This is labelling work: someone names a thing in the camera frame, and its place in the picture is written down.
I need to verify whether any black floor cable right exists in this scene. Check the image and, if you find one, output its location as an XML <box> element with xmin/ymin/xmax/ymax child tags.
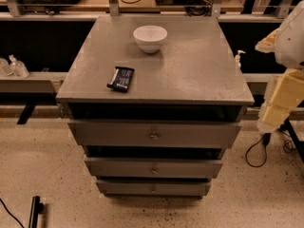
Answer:
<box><xmin>245</xmin><ymin>132</ymin><xmax>272</xmax><ymax>169</ymax></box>

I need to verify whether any grey top drawer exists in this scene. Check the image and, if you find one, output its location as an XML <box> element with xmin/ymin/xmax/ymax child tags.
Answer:
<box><xmin>68</xmin><ymin>120</ymin><xmax>240</xmax><ymax>148</ymax></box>

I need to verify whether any clear plastic bottle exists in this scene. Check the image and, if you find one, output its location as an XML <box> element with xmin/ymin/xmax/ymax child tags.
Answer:
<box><xmin>0</xmin><ymin>58</ymin><xmax>12</xmax><ymax>76</ymax></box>
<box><xmin>9</xmin><ymin>54</ymin><xmax>29</xmax><ymax>78</ymax></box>

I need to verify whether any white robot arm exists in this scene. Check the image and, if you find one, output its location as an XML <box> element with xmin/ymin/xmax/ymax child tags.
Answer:
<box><xmin>256</xmin><ymin>1</ymin><xmax>304</xmax><ymax>133</ymax></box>

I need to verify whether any grey drawer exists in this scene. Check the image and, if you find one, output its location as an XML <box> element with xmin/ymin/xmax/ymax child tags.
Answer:
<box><xmin>96</xmin><ymin>180</ymin><xmax>211</xmax><ymax>197</ymax></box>
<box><xmin>84</xmin><ymin>158</ymin><xmax>222</xmax><ymax>179</ymax></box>
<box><xmin>68</xmin><ymin>120</ymin><xmax>240</xmax><ymax>148</ymax></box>

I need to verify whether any black bracket leg left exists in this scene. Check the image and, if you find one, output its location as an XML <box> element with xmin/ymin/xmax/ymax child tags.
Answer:
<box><xmin>17</xmin><ymin>103</ymin><xmax>36</xmax><ymax>124</ymax></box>

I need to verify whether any grey bottom drawer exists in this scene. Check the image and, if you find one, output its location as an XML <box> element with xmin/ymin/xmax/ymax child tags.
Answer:
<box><xmin>96</xmin><ymin>180</ymin><xmax>211</xmax><ymax>197</ymax></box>

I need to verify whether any white ceramic bowl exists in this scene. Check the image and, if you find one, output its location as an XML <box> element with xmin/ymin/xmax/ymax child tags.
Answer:
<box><xmin>133</xmin><ymin>25</ymin><xmax>168</xmax><ymax>53</ymax></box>

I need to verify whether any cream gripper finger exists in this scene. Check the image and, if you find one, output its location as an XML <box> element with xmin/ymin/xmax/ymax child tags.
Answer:
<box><xmin>255</xmin><ymin>28</ymin><xmax>280</xmax><ymax>53</ymax></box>
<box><xmin>256</xmin><ymin>68</ymin><xmax>304</xmax><ymax>133</ymax></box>

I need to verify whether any black stand foot left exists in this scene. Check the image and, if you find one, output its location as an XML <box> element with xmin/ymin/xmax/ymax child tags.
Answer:
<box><xmin>28</xmin><ymin>196</ymin><xmax>45</xmax><ymax>228</ymax></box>

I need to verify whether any grey drawer cabinet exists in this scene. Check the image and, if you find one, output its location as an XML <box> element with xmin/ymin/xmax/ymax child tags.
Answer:
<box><xmin>57</xmin><ymin>14</ymin><xmax>254</xmax><ymax>183</ymax></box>

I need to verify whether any small pump bottle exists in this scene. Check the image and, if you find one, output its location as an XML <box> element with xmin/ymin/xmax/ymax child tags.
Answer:
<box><xmin>235</xmin><ymin>50</ymin><xmax>246</xmax><ymax>68</ymax></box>

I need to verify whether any black cable bottom left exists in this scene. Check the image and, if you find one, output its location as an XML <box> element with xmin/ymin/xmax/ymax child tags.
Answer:
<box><xmin>0</xmin><ymin>198</ymin><xmax>26</xmax><ymax>228</ymax></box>

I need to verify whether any black stand leg right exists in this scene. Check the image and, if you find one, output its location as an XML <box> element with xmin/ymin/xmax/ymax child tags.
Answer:
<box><xmin>281</xmin><ymin>120</ymin><xmax>304</xmax><ymax>162</ymax></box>

